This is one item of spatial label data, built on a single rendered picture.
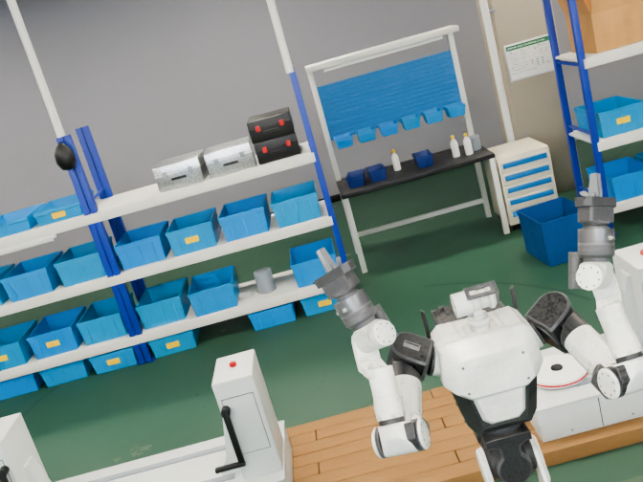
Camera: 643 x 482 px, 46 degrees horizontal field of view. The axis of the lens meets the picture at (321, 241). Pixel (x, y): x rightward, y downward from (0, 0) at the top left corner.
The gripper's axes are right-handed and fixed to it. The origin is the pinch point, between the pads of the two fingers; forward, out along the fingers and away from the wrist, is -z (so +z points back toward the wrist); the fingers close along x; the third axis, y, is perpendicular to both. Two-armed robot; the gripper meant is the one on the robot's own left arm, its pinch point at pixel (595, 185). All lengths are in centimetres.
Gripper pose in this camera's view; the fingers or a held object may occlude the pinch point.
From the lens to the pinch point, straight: 203.0
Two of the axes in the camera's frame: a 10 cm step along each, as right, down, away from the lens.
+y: -5.1, 0.3, 8.6
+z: 0.0, 10.0, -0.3
